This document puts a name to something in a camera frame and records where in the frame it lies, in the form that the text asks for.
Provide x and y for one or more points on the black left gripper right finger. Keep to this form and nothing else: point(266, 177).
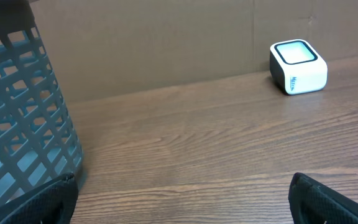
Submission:
point(313, 202)

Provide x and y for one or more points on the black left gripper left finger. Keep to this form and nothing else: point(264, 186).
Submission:
point(52, 202)

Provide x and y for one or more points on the white barcode scanner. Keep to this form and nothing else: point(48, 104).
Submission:
point(296, 67)

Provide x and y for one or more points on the grey plastic mesh basket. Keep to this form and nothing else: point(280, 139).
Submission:
point(38, 141)

